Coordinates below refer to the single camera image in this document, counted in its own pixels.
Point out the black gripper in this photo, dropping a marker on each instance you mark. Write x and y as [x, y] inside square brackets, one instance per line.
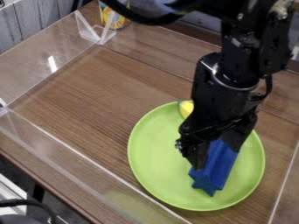
[224, 111]

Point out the blue star-shaped block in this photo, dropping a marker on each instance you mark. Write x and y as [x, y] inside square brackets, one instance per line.
[212, 177]

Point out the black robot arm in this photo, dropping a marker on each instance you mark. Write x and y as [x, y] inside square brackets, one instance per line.
[254, 30]

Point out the green plate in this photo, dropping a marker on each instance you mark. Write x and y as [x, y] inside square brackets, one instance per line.
[164, 173]

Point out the yellow banana-shaped sponge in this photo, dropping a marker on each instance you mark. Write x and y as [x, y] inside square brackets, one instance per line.
[186, 108]

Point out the clear acrylic enclosure wall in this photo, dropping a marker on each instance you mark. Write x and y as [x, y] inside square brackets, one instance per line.
[88, 105]

